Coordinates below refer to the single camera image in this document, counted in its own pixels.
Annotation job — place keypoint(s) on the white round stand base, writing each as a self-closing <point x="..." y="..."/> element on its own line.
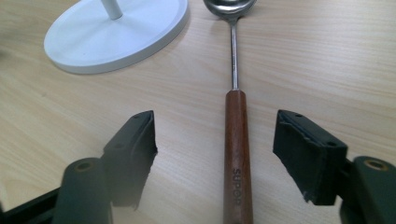
<point x="102" y="40"/>

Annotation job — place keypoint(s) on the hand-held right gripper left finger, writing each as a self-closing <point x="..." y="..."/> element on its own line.
<point x="130" y="161"/>

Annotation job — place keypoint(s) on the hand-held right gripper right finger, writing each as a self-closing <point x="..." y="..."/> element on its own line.
<point x="311" y="161"/>

